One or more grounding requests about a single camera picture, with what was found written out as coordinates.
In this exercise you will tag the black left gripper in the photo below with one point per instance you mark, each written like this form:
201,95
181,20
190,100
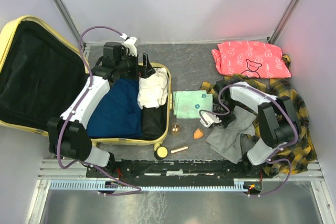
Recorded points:
142,71

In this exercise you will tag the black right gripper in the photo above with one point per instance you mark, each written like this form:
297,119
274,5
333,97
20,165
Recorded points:
225,121

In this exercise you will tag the white garment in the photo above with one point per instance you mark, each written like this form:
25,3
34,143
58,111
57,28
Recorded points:
153,91

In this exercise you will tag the grey garment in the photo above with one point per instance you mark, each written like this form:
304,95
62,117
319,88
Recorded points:
236,139

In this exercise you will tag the mint green flowered cloth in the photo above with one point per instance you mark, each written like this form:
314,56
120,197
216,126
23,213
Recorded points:
187,104

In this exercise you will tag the blue garment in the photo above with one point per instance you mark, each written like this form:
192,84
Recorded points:
118,113

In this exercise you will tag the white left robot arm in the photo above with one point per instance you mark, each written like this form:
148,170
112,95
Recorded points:
67,134

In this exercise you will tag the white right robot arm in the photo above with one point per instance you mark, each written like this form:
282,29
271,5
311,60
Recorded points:
278,121

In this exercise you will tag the orange makeup sponge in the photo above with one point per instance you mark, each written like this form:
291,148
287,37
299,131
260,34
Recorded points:
199,133

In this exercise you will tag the rose gold lipstick tube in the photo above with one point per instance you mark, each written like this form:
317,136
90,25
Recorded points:
179,149

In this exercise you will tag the pink printed garment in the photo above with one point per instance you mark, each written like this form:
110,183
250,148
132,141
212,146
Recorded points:
253,59

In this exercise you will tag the yellow open suitcase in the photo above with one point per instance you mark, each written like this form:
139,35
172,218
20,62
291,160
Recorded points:
41,76

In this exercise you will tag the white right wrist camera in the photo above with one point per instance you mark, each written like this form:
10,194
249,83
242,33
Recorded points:
208,119

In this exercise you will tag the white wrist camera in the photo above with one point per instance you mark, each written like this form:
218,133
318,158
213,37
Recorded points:
208,119
131,43

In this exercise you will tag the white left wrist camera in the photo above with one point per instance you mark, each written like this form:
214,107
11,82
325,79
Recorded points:
131,43

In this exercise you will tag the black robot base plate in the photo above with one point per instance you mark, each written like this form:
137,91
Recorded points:
178,172

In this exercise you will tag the left aluminium frame post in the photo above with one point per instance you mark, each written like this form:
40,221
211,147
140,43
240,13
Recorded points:
67,19

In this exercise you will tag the aluminium frame post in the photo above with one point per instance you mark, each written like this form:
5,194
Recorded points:
283,21
67,19

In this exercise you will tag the blue slotted cable duct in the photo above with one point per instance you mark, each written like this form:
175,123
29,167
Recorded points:
108,185

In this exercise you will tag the right aluminium frame post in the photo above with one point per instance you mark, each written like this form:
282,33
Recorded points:
283,21

